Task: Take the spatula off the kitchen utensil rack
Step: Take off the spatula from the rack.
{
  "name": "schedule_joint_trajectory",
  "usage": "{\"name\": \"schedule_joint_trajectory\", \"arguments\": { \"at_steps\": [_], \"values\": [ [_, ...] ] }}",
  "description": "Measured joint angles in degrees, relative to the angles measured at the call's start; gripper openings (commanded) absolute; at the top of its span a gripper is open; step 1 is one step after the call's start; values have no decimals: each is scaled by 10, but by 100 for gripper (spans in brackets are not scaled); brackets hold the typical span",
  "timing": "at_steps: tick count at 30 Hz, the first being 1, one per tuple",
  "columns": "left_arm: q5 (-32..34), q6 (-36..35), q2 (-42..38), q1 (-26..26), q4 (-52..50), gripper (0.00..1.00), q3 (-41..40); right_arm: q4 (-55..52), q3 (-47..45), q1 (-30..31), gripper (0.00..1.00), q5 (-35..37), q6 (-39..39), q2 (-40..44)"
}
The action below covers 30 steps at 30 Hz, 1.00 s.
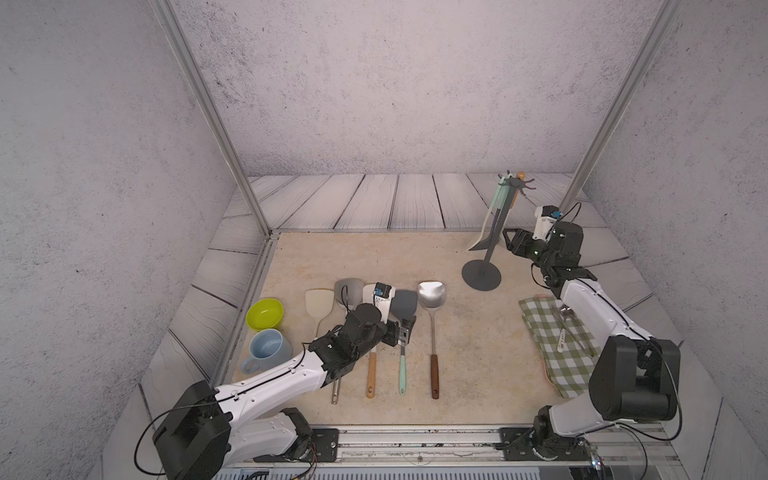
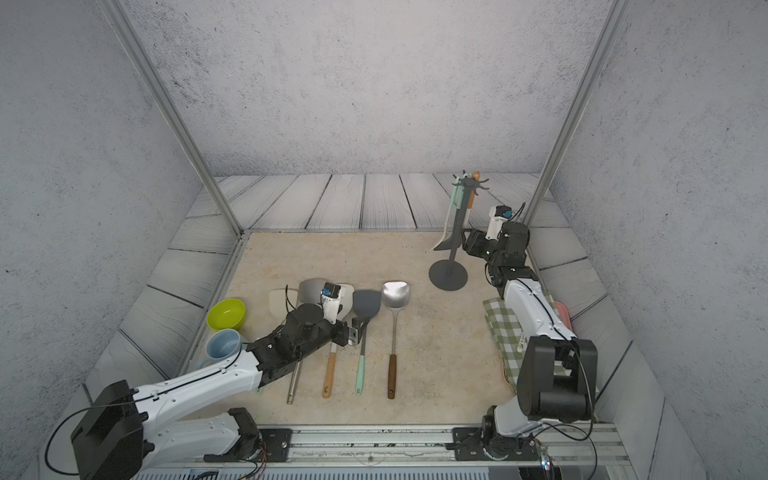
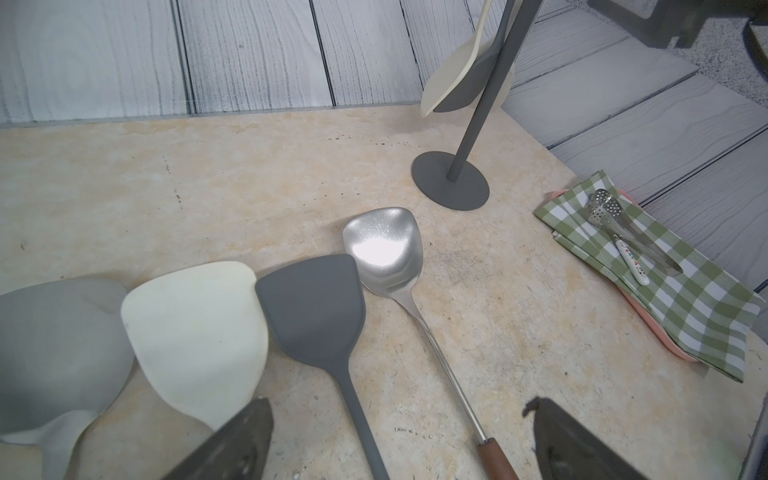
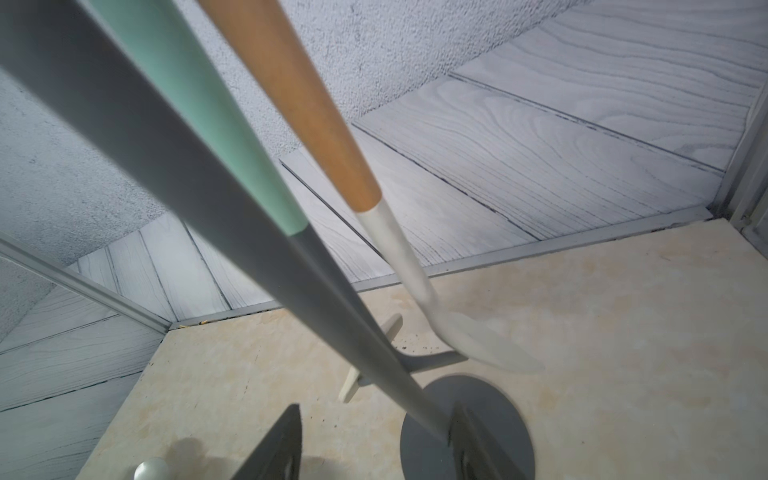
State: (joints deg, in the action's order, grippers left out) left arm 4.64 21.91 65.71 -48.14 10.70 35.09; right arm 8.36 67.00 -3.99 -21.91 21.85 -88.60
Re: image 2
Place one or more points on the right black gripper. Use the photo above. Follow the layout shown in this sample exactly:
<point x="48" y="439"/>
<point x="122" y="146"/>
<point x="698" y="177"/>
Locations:
<point x="476" y="242"/>

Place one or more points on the pink plate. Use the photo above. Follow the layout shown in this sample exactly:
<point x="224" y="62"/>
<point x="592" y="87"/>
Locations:
<point x="563" y="314"/>

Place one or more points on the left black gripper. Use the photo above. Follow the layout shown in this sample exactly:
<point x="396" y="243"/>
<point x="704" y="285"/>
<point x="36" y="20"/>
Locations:
<point x="355" y="336"/>

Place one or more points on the green checkered cloth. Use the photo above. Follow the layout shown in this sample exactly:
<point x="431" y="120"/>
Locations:
<point x="509" y="335"/>

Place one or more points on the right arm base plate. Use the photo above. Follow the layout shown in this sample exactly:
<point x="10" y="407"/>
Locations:
<point x="469" y="444"/>

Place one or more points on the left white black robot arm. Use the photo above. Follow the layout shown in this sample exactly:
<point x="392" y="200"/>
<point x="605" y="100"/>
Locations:
<point x="131" y="428"/>

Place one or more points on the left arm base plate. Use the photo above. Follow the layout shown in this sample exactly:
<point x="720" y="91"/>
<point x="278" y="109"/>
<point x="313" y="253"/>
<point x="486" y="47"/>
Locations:
<point x="271" y="445"/>

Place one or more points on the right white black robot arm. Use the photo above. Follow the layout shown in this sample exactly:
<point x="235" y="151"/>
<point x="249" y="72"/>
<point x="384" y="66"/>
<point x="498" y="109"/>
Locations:
<point x="558" y="372"/>

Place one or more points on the grey utensil rack stand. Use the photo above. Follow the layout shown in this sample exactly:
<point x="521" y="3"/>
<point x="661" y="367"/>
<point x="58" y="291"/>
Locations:
<point x="448" y="274"/>

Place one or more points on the light blue mug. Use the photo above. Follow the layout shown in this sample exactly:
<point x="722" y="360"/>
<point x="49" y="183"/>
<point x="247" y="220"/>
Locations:
<point x="220" y="346"/>

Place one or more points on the left aluminium frame post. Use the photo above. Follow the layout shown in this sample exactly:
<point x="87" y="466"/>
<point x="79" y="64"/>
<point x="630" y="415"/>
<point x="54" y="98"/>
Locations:
<point x="125" y="33"/>

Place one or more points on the cream spatula light wood handle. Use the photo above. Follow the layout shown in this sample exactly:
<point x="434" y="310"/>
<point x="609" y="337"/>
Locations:
<point x="345" y="310"/>

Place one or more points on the cream utensil mint handle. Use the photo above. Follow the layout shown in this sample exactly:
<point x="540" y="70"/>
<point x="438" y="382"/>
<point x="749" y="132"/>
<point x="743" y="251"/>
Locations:
<point x="458" y="193"/>

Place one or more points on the aluminium frame post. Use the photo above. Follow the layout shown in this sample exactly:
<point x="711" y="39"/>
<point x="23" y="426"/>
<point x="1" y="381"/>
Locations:
<point x="587" y="83"/>
<point x="125" y="33"/>

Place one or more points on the aluminium mounting rail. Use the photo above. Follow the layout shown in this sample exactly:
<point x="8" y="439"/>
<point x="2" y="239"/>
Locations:
<point x="417" y="452"/>

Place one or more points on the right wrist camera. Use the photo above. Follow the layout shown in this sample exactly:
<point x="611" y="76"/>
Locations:
<point x="498" y="216"/>

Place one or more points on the grey spatula mint handle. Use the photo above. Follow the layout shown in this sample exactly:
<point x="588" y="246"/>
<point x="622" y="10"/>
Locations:
<point x="366" y="303"/>

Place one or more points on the lime green bowl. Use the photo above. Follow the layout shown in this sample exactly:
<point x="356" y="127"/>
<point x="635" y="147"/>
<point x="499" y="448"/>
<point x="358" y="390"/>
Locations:
<point x="227" y="314"/>

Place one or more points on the utensil light wood handle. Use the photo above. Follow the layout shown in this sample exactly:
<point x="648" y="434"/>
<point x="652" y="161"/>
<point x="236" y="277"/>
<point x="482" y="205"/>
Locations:
<point x="477" y="177"/>

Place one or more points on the right aluminium frame post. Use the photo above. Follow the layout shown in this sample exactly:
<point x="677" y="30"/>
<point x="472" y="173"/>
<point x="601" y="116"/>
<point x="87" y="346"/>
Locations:
<point x="587" y="83"/>

